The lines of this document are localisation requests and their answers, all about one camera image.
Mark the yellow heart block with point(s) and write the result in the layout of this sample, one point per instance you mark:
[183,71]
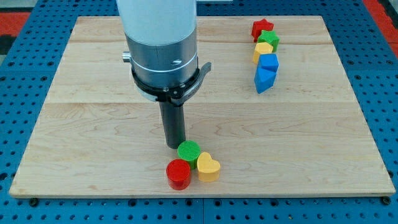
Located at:
[208,168]

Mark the red circle block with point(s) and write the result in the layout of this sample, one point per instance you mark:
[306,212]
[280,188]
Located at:
[178,174]

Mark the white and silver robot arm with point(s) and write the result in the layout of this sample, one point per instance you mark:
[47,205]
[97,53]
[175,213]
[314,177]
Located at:
[162,40]

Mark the green circle block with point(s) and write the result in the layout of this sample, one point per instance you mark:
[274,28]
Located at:
[189,151]

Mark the light wooden board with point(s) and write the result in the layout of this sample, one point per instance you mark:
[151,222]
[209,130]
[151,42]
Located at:
[97,137]

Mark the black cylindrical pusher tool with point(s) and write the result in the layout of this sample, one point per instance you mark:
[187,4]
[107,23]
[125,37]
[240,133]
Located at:
[173,123]

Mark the blue pointed block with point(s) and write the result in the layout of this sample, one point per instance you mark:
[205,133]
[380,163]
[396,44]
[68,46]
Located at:
[264,79]

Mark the blue cube block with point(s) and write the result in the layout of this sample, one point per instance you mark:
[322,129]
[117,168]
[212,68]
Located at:
[268,62]

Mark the yellow pentagon block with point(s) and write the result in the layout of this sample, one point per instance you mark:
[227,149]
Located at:
[261,48]

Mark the green star block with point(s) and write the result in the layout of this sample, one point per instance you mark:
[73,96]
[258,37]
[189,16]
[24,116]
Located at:
[269,37]

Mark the red star block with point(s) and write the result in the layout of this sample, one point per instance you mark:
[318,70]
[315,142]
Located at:
[259,26]

